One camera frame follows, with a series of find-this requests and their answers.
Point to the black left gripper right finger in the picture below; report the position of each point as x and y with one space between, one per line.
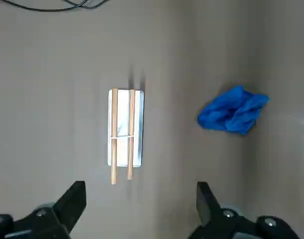
209 206

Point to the blue rag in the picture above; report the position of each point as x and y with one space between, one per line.
224 112

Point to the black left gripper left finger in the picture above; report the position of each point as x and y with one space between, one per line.
67 206

